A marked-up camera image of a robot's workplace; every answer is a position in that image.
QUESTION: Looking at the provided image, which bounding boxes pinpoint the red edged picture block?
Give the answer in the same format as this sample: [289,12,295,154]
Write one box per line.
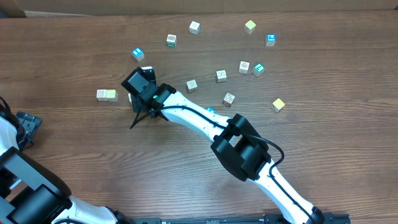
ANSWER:
[222,93,235,107]

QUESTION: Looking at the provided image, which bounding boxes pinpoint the white picture block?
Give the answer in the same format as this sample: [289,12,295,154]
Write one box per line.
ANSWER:
[216,70,227,83]
[238,61,250,74]

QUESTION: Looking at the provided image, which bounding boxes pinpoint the cardboard back wall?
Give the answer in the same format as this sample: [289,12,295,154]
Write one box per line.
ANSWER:
[1,0,397,17]

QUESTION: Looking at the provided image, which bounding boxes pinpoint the white block top centre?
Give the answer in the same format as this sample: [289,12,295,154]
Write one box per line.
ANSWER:
[189,21,200,35]

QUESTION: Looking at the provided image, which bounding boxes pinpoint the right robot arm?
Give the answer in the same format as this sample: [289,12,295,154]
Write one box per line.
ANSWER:
[121,67,325,224]

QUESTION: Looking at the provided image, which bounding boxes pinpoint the white X letter block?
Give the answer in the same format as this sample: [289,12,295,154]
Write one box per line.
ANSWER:
[128,93,132,105]

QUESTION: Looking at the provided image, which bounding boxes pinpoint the blue top block upper right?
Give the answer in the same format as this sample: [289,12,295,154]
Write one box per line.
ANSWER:
[265,34,276,47]

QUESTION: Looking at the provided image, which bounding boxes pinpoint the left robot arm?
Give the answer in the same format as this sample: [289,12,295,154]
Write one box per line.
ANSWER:
[1,105,131,224]

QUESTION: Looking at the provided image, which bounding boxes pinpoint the blue top block far left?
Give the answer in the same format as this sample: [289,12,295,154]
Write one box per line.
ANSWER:
[131,47,145,62]

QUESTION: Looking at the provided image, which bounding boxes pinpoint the blue L block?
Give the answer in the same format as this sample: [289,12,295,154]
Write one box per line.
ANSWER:
[206,107,216,114]

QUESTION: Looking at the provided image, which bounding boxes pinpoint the green seven block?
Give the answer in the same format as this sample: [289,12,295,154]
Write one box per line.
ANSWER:
[252,62,266,77]

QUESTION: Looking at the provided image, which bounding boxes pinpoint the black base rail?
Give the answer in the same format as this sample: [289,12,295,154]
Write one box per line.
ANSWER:
[119,213,351,224]

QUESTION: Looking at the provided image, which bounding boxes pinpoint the red letter white block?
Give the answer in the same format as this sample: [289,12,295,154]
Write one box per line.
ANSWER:
[96,90,107,101]

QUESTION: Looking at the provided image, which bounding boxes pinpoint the green letter block upper left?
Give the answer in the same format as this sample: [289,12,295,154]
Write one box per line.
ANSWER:
[166,34,177,47]

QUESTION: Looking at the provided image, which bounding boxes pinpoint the plain white block centre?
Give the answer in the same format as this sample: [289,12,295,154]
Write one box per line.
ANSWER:
[187,80,198,93]

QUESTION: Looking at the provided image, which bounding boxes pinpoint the white picture block right centre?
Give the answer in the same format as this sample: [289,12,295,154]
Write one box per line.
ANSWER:
[238,61,250,74]

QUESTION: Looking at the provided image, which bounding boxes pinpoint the yellow block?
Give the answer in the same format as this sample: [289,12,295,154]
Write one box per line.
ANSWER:
[244,20,256,34]
[272,98,285,113]
[106,90,118,101]

